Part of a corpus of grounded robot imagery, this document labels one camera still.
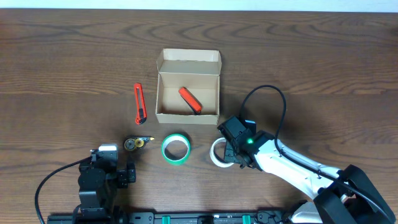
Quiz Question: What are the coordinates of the white tape roll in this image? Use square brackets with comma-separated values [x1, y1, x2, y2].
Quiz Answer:
[210, 138, 233, 168]

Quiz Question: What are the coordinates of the orange lighter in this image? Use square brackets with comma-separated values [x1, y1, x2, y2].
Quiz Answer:
[178, 87, 202, 114]

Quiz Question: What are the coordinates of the green tape roll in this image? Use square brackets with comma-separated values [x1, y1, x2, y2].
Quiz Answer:
[161, 134, 191, 166]

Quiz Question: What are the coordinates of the orange utility knife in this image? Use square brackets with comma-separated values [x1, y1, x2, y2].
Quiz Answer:
[134, 83, 147, 125]

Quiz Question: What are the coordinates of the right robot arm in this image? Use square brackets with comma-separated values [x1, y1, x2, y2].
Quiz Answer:
[218, 116, 397, 223]

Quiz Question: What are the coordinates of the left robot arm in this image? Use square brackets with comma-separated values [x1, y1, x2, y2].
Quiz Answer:
[72, 149, 136, 224]

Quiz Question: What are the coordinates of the correction tape dispenser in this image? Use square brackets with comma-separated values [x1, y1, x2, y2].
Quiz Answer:
[124, 136, 154, 151]

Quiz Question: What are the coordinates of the open cardboard box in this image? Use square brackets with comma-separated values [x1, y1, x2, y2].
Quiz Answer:
[155, 49, 222, 125]

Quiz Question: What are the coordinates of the left black cable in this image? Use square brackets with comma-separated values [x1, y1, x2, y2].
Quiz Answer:
[34, 156, 93, 224]

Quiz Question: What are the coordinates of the black cable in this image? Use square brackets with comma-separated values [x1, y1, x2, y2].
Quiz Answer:
[34, 156, 93, 224]
[238, 84, 396, 224]

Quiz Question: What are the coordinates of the right black cable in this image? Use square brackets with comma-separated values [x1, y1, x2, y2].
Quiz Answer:
[238, 84, 396, 224]

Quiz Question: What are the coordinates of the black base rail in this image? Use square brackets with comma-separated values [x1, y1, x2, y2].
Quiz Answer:
[47, 210, 291, 224]

